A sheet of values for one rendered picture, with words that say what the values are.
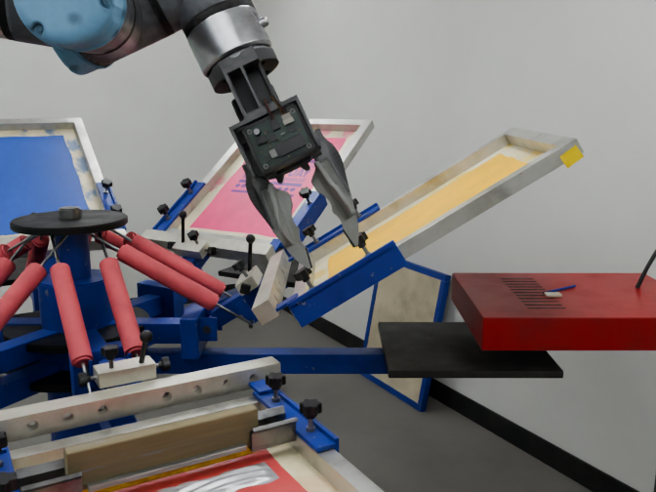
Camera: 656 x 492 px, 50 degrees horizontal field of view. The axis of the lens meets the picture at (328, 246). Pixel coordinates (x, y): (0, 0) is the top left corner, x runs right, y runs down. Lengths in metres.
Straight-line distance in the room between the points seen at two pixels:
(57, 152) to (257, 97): 2.58
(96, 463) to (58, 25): 0.90
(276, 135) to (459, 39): 3.00
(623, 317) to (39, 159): 2.32
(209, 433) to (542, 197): 2.18
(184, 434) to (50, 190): 1.80
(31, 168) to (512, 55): 2.13
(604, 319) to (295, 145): 1.37
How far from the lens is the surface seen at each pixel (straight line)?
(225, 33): 0.69
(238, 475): 1.38
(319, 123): 2.99
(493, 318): 1.82
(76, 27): 0.58
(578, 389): 3.25
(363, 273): 1.67
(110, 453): 1.33
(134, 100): 5.48
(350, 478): 1.30
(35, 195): 2.97
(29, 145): 3.24
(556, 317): 1.87
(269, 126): 0.66
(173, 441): 1.36
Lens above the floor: 1.65
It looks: 12 degrees down
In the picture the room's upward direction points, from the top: straight up
